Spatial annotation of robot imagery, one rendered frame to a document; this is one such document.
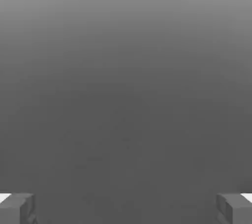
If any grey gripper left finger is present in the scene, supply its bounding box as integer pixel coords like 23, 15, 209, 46
0, 193, 37, 224

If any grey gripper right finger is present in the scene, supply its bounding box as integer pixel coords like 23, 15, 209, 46
215, 193, 252, 224

